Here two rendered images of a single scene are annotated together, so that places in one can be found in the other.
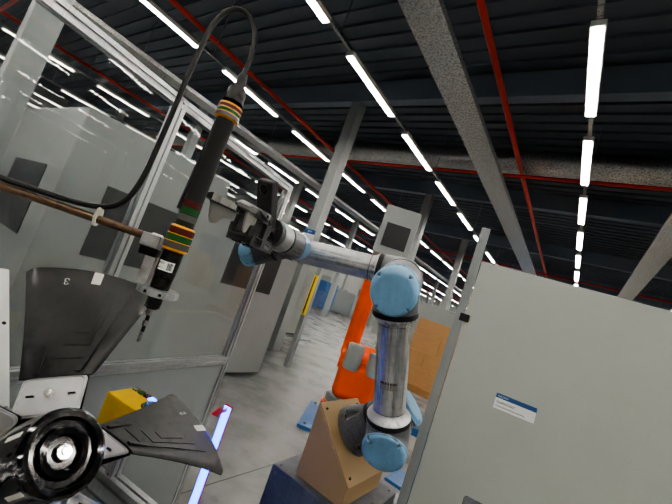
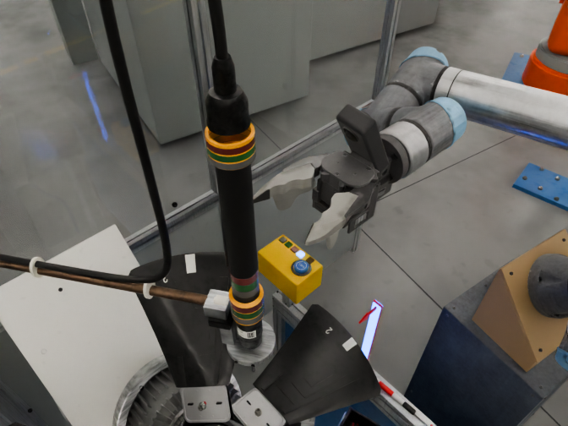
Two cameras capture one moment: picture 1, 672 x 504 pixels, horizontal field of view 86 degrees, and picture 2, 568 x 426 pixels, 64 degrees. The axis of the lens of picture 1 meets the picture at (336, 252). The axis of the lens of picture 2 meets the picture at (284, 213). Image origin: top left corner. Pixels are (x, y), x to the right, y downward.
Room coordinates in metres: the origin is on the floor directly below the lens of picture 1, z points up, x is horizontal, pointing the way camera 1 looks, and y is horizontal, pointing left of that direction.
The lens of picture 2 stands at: (0.37, 0.10, 2.04)
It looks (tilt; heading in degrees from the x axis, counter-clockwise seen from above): 45 degrees down; 23
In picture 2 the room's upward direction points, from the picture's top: straight up
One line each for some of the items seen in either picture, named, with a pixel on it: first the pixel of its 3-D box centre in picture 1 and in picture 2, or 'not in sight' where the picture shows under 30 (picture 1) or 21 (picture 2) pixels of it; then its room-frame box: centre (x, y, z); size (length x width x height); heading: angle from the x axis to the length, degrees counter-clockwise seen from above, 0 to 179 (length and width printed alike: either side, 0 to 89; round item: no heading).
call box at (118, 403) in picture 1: (134, 417); (289, 270); (1.10, 0.39, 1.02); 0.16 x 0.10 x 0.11; 66
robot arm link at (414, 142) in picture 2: (276, 235); (395, 150); (0.91, 0.16, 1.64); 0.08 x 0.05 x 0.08; 65
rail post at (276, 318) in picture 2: not in sight; (281, 365); (1.11, 0.42, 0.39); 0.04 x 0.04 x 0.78; 66
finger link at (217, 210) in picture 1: (216, 209); (284, 194); (0.77, 0.27, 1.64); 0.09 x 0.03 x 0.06; 133
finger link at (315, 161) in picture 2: not in sight; (314, 172); (0.80, 0.24, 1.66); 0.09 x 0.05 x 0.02; 133
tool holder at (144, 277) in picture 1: (161, 266); (242, 324); (0.65, 0.28, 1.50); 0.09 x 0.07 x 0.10; 101
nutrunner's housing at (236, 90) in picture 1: (199, 187); (242, 251); (0.65, 0.27, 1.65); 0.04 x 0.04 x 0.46
